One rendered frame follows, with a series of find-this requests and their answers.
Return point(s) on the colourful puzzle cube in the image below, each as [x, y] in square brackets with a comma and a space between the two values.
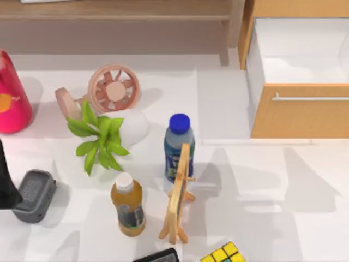
[225, 253]

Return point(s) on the orange juice bottle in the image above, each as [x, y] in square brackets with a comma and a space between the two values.
[126, 204]

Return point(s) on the wooden open shelf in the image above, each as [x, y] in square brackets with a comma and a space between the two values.
[117, 16]

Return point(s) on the blue capped bottle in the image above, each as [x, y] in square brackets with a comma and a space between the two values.
[178, 147]

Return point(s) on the wooden framed blackboard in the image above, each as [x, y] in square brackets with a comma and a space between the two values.
[177, 196]

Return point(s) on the wooden cabinet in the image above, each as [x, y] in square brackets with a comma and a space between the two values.
[246, 30]

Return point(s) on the pink red bottle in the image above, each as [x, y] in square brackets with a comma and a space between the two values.
[11, 101]

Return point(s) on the grey speaker box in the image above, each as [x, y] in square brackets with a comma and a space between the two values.
[34, 197]

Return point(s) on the pale wooden drawer front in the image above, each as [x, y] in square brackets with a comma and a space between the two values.
[300, 120]

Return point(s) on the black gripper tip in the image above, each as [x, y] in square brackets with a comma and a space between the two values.
[6, 185]

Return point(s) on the pink desk fan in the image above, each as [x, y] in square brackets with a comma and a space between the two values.
[115, 90]

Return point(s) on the green plant in white pot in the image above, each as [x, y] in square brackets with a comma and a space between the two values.
[102, 136]

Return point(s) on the open drawer white inside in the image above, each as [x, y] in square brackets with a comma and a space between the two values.
[300, 52]

